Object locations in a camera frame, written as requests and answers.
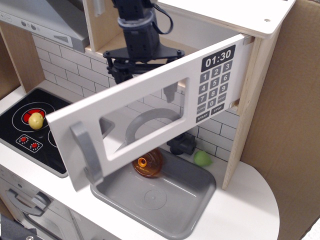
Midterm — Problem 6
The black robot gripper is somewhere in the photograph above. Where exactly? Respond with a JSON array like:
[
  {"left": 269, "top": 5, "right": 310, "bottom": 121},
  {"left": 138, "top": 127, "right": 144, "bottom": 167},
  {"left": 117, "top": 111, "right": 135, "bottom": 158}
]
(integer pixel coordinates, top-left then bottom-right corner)
[{"left": 103, "top": 21, "right": 185, "bottom": 103}]

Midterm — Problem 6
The grey microwave door handle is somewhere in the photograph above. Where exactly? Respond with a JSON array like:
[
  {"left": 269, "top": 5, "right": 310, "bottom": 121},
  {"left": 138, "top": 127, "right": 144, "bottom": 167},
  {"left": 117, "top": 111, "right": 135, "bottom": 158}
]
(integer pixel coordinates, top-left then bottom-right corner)
[{"left": 70, "top": 121, "right": 103, "bottom": 184}]

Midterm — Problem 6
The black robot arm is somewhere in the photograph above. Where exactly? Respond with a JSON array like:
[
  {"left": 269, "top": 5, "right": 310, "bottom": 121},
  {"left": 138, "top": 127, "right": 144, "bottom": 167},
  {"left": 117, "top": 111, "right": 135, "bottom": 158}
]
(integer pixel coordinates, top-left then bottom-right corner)
[{"left": 103, "top": 0, "right": 185, "bottom": 84}]

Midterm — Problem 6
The wooden microwave cabinet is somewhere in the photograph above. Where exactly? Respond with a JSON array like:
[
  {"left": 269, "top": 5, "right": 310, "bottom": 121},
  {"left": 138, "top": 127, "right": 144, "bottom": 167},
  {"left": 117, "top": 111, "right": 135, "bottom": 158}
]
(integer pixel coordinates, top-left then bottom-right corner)
[{"left": 82, "top": 0, "right": 297, "bottom": 191}]

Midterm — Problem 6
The dark grey toy faucet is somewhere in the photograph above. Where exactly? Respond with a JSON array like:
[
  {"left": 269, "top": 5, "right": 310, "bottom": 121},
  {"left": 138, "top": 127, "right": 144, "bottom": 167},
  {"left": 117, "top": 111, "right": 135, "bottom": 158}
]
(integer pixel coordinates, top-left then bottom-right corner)
[{"left": 125, "top": 108, "right": 197, "bottom": 155}]

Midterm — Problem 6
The green toy pear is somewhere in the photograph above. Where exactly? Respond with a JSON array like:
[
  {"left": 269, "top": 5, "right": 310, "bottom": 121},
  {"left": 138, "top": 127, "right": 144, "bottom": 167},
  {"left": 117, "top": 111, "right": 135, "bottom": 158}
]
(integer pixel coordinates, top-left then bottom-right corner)
[{"left": 193, "top": 150, "right": 213, "bottom": 167}]

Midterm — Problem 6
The grey range hood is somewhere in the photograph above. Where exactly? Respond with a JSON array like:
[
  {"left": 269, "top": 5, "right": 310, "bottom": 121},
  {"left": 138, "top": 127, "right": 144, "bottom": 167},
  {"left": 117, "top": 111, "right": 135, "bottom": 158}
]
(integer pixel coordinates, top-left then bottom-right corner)
[{"left": 0, "top": 0, "right": 90, "bottom": 53}]

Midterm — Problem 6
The yellow toy potato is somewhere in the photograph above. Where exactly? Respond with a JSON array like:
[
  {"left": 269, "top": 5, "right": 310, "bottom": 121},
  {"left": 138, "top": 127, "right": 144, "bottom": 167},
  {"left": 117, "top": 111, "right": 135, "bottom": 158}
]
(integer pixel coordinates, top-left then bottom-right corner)
[{"left": 28, "top": 112, "right": 44, "bottom": 130}]

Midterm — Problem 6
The grey toy sink basin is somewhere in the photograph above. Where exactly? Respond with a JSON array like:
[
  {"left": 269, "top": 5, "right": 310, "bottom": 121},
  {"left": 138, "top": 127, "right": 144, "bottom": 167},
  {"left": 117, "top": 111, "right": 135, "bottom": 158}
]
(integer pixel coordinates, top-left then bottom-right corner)
[{"left": 91, "top": 149, "right": 216, "bottom": 240}]

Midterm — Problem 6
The black toy stovetop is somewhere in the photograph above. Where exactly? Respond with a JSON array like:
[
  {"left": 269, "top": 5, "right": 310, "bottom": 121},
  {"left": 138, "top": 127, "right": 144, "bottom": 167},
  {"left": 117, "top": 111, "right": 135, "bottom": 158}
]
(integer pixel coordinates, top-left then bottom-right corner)
[{"left": 0, "top": 88, "right": 71, "bottom": 178}]

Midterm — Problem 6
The brown cardboard panel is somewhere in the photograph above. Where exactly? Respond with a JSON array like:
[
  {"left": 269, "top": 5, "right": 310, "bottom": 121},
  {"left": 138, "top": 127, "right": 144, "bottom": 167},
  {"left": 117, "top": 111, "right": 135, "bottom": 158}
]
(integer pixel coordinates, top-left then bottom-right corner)
[{"left": 241, "top": 0, "right": 320, "bottom": 240}]

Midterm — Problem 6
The white toy oven front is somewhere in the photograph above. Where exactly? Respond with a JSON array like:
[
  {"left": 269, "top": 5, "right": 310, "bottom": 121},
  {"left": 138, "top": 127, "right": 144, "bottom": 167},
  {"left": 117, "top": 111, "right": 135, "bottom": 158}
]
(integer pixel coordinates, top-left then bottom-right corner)
[{"left": 0, "top": 166, "right": 113, "bottom": 240}]

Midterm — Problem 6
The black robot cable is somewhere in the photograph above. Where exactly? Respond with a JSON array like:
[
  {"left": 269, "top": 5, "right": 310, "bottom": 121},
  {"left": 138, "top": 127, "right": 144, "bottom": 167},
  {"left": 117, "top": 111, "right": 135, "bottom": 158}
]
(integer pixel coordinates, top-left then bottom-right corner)
[{"left": 149, "top": 2, "right": 175, "bottom": 35}]

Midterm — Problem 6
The grey oven door handle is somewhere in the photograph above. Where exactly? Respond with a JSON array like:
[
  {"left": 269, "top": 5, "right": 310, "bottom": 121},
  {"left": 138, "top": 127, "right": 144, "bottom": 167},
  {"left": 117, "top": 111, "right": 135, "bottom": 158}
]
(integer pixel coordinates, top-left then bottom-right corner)
[{"left": 6, "top": 188, "right": 51, "bottom": 217}]

